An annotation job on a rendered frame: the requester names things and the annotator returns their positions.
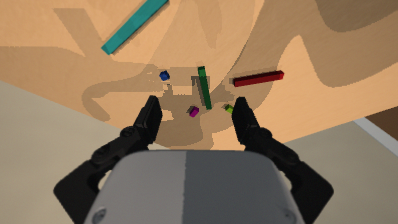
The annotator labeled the turquoise rod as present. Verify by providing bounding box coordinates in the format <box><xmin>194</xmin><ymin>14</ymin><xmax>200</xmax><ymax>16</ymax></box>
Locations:
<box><xmin>101</xmin><ymin>0</ymin><xmax>169</xmax><ymax>55</ymax></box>

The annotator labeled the magenta rod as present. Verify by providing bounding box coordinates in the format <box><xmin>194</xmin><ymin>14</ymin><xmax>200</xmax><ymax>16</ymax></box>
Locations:
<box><xmin>189</xmin><ymin>106</ymin><xmax>199</xmax><ymax>118</ymax></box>

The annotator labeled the red rod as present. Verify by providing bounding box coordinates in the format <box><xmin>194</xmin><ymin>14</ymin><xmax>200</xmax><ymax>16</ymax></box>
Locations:
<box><xmin>234</xmin><ymin>70</ymin><xmax>284</xmax><ymax>87</ymax></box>

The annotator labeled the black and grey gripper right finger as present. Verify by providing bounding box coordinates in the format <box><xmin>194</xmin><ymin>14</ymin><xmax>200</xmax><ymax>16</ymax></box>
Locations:
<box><xmin>231</xmin><ymin>97</ymin><xmax>334</xmax><ymax>224</ymax></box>

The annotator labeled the small blue block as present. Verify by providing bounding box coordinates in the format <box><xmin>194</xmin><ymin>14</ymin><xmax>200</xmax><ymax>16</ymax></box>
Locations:
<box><xmin>159</xmin><ymin>70</ymin><xmax>170</xmax><ymax>81</ymax></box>

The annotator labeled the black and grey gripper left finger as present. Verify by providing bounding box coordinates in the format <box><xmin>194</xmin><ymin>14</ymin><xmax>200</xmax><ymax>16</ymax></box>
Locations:
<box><xmin>53</xmin><ymin>95</ymin><xmax>163</xmax><ymax>224</ymax></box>

